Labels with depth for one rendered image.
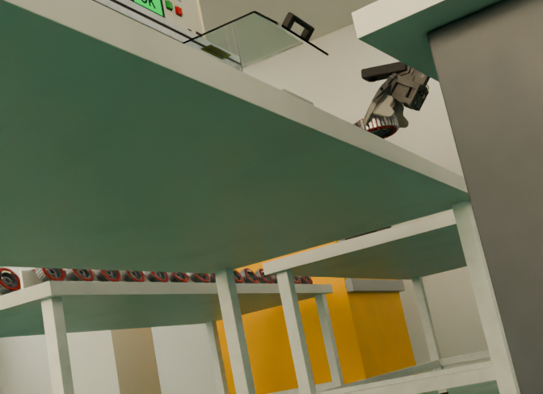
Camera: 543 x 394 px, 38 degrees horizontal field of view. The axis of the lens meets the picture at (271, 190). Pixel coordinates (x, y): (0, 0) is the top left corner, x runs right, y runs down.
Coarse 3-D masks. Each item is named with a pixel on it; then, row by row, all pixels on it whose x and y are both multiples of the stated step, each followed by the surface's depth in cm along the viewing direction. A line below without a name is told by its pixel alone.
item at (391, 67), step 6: (378, 66) 186; (384, 66) 185; (390, 66) 184; (396, 66) 184; (402, 66) 183; (366, 72) 187; (372, 72) 186; (378, 72) 186; (384, 72) 185; (390, 72) 184; (396, 72) 184; (366, 78) 188; (372, 78) 188; (378, 78) 188; (384, 78) 189
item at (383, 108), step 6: (384, 96) 181; (390, 96) 182; (372, 102) 181; (384, 102) 181; (390, 102) 181; (372, 108) 180; (378, 108) 180; (384, 108) 180; (390, 108) 180; (366, 114) 181; (372, 114) 180; (378, 114) 180; (384, 114) 179; (390, 114) 179; (366, 120) 180
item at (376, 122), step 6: (360, 120) 183; (372, 120) 182; (378, 120) 181; (384, 120) 182; (390, 120) 182; (396, 120) 184; (360, 126) 183; (366, 126) 182; (372, 126) 181; (378, 126) 181; (384, 126) 182; (390, 126) 183; (396, 126) 184; (372, 132) 186; (378, 132) 187; (384, 132) 188; (390, 132) 188; (384, 138) 190
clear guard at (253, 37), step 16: (256, 16) 171; (208, 32) 175; (224, 32) 176; (240, 32) 178; (256, 32) 179; (272, 32) 181; (288, 32) 175; (208, 48) 183; (224, 48) 185; (240, 48) 186; (256, 48) 188; (272, 48) 190; (288, 48) 192; (320, 48) 183; (240, 64) 195
